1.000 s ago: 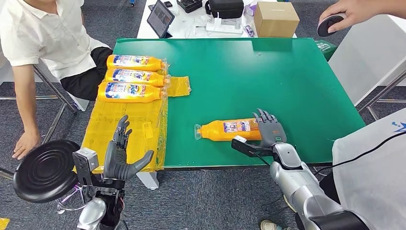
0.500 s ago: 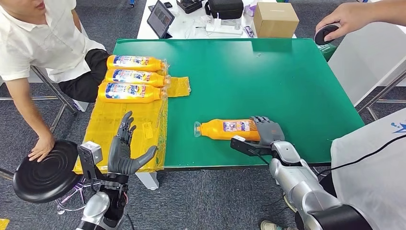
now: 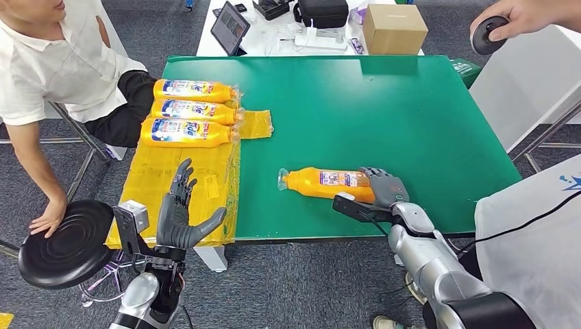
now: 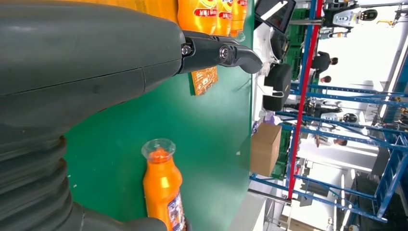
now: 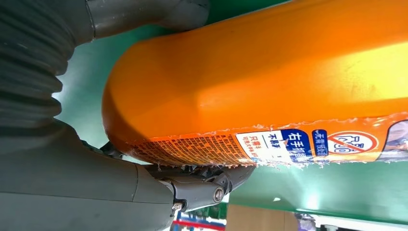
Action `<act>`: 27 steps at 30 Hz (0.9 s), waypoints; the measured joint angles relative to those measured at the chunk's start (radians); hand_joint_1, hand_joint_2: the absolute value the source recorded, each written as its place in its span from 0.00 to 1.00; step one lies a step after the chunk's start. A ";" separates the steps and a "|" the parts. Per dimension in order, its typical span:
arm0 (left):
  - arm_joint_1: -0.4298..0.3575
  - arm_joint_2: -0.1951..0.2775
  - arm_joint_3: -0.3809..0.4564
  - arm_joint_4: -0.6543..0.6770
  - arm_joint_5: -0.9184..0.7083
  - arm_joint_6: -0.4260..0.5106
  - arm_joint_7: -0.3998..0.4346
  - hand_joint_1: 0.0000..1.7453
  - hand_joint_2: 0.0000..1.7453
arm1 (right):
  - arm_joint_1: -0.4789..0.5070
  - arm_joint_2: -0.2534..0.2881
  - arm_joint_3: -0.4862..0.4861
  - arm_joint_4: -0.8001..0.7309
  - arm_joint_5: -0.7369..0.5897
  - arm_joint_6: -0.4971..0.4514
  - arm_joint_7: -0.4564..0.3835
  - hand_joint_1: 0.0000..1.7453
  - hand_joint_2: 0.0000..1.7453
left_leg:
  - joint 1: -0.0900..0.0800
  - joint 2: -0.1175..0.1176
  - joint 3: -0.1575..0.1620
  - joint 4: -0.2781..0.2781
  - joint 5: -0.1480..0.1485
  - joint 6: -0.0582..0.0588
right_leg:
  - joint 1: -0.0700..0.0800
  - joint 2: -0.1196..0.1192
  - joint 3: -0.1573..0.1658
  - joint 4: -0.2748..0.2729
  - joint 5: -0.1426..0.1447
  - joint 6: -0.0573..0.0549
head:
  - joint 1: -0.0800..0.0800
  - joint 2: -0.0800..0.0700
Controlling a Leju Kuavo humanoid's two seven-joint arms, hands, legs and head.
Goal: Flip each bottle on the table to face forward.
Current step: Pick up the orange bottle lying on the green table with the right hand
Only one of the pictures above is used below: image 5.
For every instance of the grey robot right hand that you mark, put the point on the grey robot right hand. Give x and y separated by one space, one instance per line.
79 185

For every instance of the blue and red metal shelf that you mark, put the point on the blue and red metal shelf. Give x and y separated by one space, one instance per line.
199 223

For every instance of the brown cardboard box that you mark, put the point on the brown cardboard box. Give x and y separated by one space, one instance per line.
259 218

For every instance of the clear purple pouch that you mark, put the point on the clear purple pouch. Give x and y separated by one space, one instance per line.
305 222

